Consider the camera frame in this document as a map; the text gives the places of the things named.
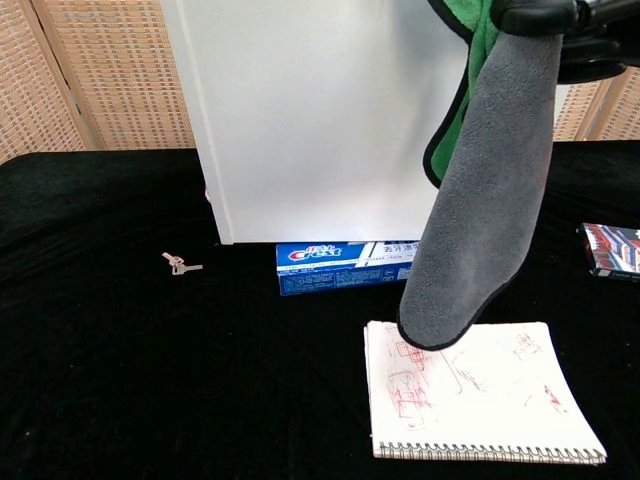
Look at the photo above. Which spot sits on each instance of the small silver keys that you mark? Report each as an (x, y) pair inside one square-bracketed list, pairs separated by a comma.
[(177, 265)]

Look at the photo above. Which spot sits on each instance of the white cabinet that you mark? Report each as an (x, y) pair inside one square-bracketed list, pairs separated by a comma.
[(320, 120)]

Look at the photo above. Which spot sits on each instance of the black tablecloth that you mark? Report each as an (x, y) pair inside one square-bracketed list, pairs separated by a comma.
[(150, 350)]

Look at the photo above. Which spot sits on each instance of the spiral notebook with red sketches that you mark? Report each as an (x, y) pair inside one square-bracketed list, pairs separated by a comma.
[(480, 395)]

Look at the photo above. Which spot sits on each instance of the blue Crest toothpaste box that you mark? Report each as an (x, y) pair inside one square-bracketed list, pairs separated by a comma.
[(330, 267)]

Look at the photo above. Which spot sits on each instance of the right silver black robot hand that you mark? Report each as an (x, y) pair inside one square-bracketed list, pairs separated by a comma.
[(585, 35)]

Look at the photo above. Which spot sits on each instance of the woven wicker screen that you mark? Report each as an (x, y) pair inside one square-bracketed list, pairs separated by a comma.
[(595, 112), (100, 75)]

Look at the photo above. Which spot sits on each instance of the dark printed card box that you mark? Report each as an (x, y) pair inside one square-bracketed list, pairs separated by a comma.
[(612, 250)]

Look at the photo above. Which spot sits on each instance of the grey cloth with green backing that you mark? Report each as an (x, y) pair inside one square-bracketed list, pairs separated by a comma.
[(480, 200)]

